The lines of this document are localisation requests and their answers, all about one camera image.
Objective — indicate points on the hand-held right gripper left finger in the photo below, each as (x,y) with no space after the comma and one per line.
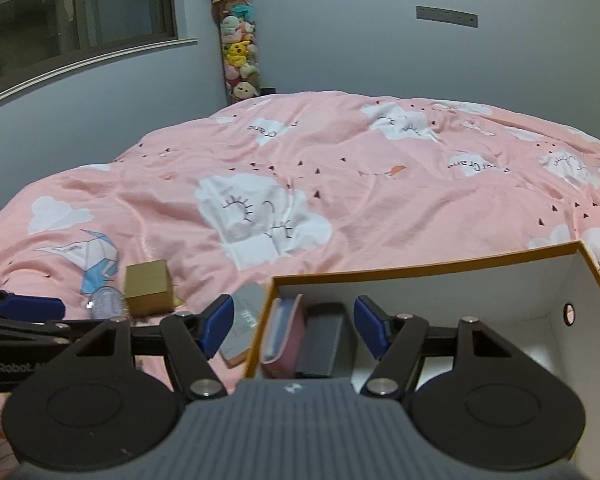
(215,327)

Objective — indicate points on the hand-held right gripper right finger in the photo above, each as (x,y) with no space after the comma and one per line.
(370,327)

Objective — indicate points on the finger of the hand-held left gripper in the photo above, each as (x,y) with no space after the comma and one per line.
(30,307)

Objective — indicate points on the dark grey box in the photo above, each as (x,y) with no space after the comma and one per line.
(320,340)

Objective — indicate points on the pink case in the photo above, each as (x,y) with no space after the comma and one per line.
(282,335)

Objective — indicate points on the gold box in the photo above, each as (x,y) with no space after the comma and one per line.
(147,287)

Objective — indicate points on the orange cardboard box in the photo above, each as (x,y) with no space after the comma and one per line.
(505,300)

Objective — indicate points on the clear glittery case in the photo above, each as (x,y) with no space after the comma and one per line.
(105,302)

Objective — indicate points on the pink cloud printed blanket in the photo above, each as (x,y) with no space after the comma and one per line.
(290,170)

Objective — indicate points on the clear tube of plush toys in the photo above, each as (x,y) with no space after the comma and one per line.
(237,50)

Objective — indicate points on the window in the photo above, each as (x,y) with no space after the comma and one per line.
(75,5)

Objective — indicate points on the grey wall plate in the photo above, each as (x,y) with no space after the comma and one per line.
(447,16)

